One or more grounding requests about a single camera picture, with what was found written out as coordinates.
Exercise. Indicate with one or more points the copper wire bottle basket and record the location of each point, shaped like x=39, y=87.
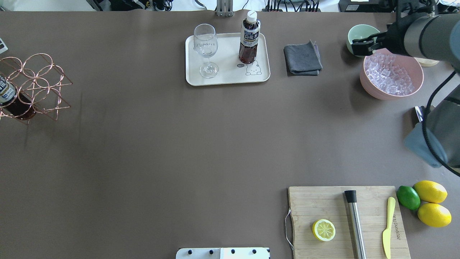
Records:
x=41, y=80

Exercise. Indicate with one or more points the clear wine glass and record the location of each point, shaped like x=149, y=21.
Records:
x=205, y=44

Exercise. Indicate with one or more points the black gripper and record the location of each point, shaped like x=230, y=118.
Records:
x=395, y=39

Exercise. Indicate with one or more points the bamboo cutting board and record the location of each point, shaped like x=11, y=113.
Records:
x=311, y=203

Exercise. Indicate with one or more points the yellow lemon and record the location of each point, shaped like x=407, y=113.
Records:
x=434, y=215
x=430, y=191

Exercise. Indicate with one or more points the green lime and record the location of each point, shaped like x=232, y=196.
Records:
x=408, y=197

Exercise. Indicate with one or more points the pink bowl of ice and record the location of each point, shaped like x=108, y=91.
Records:
x=388, y=76

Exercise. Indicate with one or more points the tea bottle white cap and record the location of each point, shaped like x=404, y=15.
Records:
x=249, y=35

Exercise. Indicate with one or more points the grey folded cloth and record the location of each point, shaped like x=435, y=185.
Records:
x=303, y=59

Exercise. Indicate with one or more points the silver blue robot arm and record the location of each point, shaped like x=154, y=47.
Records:
x=359, y=140

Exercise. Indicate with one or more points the yellow plastic knife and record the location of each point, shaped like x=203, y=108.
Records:
x=386, y=234

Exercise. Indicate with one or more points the aluminium frame post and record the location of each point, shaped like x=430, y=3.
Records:
x=224, y=8

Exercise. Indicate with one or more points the mint green bowl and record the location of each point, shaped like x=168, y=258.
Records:
x=359, y=31

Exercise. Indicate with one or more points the halved lemon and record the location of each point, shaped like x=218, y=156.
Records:
x=323, y=230

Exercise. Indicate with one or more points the cream rabbit tray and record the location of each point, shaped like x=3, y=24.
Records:
x=232, y=71

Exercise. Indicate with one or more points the metal ice scoop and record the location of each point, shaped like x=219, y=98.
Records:
x=421, y=112

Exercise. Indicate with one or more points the steel muddler black tip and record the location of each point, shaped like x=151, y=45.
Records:
x=352, y=202

